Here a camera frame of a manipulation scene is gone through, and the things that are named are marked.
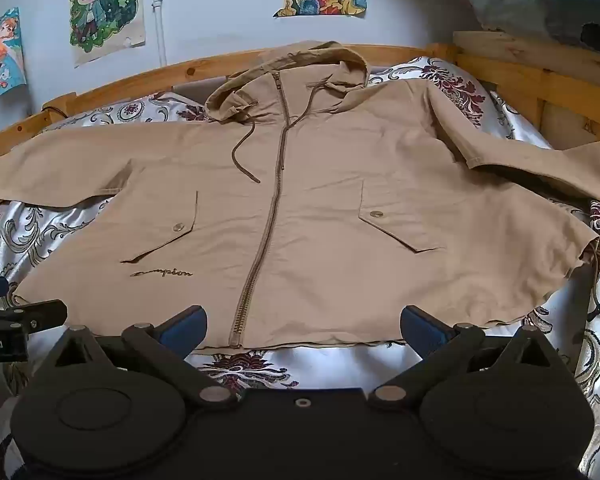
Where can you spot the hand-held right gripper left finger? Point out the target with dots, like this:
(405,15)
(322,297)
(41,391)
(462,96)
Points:
(180,331)

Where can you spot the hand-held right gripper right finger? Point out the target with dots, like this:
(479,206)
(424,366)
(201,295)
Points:
(422,332)

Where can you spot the orange-haired cartoon wall poster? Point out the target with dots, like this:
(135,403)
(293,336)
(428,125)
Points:
(6,52)

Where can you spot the tan pillowcase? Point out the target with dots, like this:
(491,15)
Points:
(330,210)

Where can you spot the blond cartoon figure wall poster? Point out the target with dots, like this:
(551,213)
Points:
(105,10)

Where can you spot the white floral satin bedspread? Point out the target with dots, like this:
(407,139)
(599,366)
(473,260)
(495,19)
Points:
(280,366)

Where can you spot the white wall pipe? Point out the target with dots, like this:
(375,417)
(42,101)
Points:
(158,25)

